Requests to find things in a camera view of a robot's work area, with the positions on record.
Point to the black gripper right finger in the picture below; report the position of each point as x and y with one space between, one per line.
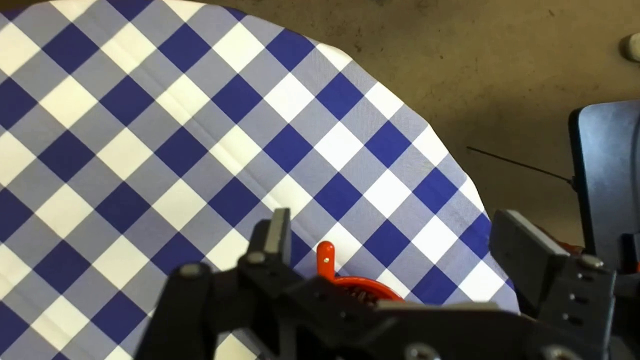
530 257

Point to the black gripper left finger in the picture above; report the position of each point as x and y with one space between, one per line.
275 232

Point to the blue white checked tablecloth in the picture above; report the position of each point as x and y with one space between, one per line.
186 147

